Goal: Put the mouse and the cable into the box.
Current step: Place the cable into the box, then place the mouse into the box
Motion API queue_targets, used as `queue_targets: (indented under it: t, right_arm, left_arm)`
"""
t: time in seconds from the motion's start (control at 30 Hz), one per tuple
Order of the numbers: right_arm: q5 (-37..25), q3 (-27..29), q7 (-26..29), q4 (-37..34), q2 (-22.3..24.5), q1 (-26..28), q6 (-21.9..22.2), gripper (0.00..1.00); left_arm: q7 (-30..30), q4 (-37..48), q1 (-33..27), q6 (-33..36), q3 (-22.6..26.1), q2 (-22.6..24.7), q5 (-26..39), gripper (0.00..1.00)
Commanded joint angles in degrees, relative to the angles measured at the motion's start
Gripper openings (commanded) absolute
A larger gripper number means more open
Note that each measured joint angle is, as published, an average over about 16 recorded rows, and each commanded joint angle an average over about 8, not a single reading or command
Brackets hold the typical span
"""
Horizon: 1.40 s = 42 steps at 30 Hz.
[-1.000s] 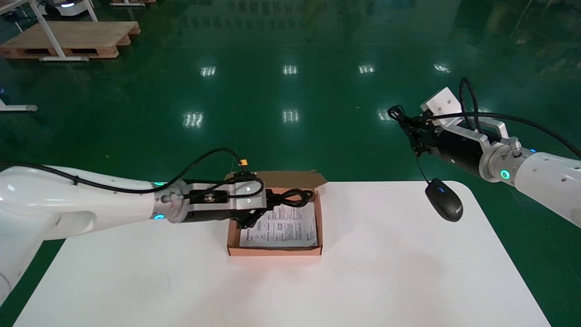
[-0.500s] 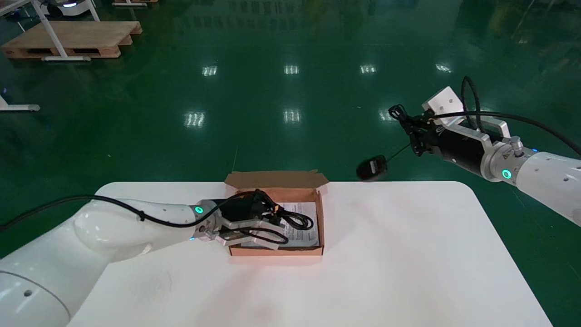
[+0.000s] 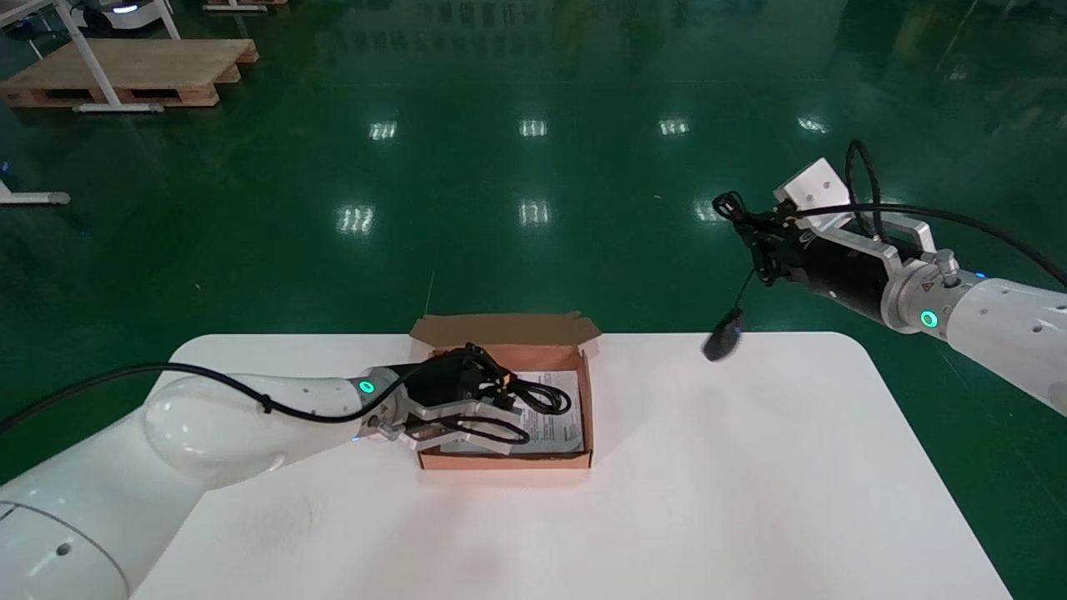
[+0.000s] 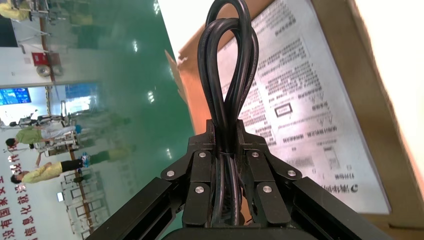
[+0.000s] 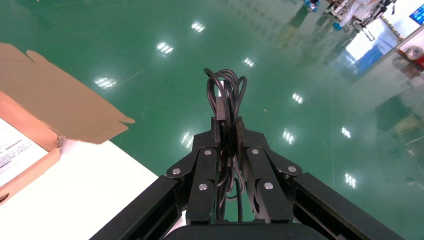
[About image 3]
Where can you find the open orange cardboard storage box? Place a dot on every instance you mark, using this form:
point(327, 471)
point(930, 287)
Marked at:
point(508, 329)

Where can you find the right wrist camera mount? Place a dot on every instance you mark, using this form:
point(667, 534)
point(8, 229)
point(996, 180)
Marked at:
point(813, 187)

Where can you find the large wooden pallet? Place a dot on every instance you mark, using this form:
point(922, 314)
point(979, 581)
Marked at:
point(142, 67)

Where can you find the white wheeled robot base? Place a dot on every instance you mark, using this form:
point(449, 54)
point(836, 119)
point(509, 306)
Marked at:
point(125, 12)

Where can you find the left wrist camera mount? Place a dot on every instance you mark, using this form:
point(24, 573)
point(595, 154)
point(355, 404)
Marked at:
point(433, 414)

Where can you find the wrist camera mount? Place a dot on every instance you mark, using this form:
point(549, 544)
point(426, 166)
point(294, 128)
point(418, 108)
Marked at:
point(433, 414)
point(813, 187)

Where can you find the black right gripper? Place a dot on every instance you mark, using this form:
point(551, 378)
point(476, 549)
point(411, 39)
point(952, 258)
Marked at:
point(842, 271)

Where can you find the white table frame leg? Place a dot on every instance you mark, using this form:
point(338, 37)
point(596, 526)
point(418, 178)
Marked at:
point(87, 58)

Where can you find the printed paper instruction sheet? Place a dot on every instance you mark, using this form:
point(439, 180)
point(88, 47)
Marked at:
point(558, 433)

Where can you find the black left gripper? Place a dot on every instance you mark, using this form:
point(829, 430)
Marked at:
point(442, 379)

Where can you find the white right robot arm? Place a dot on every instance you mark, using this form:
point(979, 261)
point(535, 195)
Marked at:
point(1009, 321)

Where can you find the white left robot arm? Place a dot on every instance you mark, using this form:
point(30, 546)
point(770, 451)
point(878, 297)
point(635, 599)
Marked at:
point(208, 425)

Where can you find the small wooden pallet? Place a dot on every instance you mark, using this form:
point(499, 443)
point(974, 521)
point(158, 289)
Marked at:
point(250, 2)

